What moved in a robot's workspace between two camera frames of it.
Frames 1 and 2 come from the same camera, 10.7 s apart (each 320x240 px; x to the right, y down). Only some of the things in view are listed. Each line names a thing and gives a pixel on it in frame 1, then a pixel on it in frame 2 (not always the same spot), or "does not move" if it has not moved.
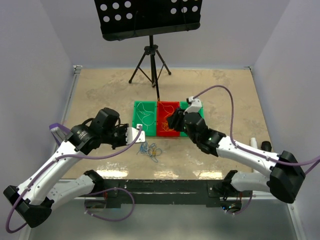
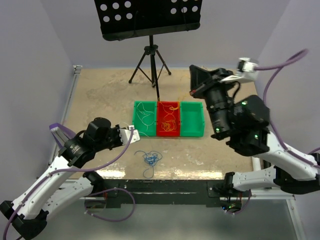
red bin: (165, 110) does not move
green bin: (145, 113) does not move
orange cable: (165, 124) does not move
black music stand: (124, 19) does not move
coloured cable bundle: (150, 149) → (150, 158)
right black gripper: (175, 119) → (201, 80)
